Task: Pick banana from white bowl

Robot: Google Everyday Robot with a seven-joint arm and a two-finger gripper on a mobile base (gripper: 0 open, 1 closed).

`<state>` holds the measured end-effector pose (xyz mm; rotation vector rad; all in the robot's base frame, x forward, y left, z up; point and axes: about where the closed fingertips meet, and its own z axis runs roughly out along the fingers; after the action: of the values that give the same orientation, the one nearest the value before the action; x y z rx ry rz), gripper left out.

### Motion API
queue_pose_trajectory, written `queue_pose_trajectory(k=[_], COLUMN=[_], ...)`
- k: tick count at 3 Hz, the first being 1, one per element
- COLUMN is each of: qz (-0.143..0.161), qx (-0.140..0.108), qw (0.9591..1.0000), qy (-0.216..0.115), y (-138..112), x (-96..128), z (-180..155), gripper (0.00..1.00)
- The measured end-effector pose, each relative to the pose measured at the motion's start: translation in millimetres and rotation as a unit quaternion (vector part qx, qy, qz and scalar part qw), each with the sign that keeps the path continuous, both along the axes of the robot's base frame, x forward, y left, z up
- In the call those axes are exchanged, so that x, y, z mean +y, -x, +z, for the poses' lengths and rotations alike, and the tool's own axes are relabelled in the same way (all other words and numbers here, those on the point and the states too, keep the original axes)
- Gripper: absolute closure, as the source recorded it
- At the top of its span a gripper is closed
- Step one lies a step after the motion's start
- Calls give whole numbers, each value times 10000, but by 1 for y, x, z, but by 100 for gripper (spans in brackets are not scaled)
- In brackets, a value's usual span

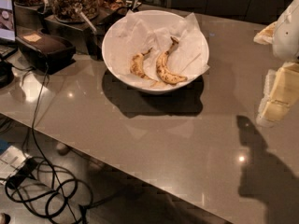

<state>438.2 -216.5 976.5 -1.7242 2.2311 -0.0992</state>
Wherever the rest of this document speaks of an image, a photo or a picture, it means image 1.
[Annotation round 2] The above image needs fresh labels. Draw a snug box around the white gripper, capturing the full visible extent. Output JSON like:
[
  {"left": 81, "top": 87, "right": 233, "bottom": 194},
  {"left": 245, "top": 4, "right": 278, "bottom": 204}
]
[{"left": 253, "top": 0, "right": 299, "bottom": 127}]

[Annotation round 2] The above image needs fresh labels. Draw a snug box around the spotted banana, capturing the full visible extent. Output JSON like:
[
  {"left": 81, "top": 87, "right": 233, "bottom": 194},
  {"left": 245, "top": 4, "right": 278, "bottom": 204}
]
[
  {"left": 130, "top": 49, "right": 151, "bottom": 79},
  {"left": 156, "top": 36, "right": 187, "bottom": 85}
]

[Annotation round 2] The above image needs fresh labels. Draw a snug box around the white paper liner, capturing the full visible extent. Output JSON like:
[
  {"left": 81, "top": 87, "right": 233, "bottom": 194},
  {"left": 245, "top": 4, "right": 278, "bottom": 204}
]
[{"left": 106, "top": 10, "right": 210, "bottom": 88}]

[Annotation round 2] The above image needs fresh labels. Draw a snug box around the glass jar of nuts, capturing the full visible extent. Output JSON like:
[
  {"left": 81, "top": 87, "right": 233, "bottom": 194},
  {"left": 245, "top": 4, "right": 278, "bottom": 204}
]
[{"left": 49, "top": 0, "right": 99, "bottom": 23}]

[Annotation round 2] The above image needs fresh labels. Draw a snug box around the black rectangular device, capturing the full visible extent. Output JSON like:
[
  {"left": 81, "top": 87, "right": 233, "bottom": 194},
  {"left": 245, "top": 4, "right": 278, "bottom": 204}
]
[{"left": 16, "top": 30, "right": 76, "bottom": 75}]

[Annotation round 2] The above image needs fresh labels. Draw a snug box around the black power adapter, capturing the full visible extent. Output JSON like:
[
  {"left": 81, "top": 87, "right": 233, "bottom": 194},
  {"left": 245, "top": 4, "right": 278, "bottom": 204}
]
[{"left": 6, "top": 158, "right": 37, "bottom": 189}]

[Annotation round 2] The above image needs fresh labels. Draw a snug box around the laptop with lit screen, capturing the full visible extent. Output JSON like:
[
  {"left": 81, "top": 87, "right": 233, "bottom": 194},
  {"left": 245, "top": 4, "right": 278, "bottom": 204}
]
[{"left": 0, "top": 0, "right": 18, "bottom": 60}]

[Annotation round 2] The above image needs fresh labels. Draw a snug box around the white paper box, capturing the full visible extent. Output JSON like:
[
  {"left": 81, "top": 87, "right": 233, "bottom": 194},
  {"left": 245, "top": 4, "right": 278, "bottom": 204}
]
[{"left": 0, "top": 146, "right": 30, "bottom": 184}]

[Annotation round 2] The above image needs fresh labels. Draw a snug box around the black cable bundle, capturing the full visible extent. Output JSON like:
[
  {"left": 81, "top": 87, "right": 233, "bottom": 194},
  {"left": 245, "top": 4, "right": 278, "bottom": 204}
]
[{"left": 4, "top": 63, "right": 94, "bottom": 224}]

